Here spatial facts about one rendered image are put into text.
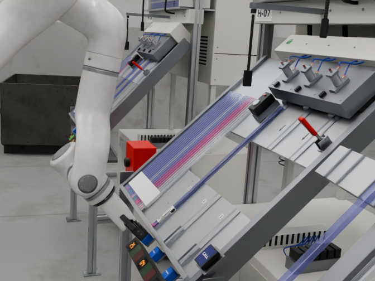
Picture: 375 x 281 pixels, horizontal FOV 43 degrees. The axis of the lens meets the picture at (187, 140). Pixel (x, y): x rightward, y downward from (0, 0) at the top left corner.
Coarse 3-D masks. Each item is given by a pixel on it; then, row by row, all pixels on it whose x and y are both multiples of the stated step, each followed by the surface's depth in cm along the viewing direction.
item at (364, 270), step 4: (372, 260) 64; (368, 264) 64; (372, 264) 64; (364, 268) 64; (368, 268) 64; (372, 268) 63; (360, 272) 64; (364, 272) 64; (368, 272) 63; (372, 272) 63; (356, 276) 64; (360, 276) 64; (364, 276) 63; (368, 276) 63; (372, 276) 63; (352, 280) 64; (356, 280) 64; (360, 280) 63; (364, 280) 63; (368, 280) 63
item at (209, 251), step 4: (208, 248) 103; (212, 248) 102; (204, 252) 103; (208, 252) 102; (212, 252) 101; (200, 256) 103; (204, 256) 102; (208, 256) 101; (196, 260) 102; (200, 260) 102; (204, 260) 101; (200, 264) 101
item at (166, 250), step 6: (120, 186) 163; (126, 192) 156; (132, 198) 152; (132, 204) 147; (138, 210) 142; (144, 216) 137; (144, 222) 134; (150, 222) 136; (150, 228) 130; (156, 234) 125; (156, 240) 123; (162, 240) 123; (162, 246) 119; (168, 252) 116; (174, 258) 112; (174, 264) 110; (180, 264) 112; (180, 270) 107; (186, 276) 105
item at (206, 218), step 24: (168, 192) 143; (216, 192) 127; (168, 216) 132; (192, 216) 125; (216, 216) 119; (240, 216) 113; (168, 240) 124; (192, 240) 117; (216, 240) 111; (192, 264) 110
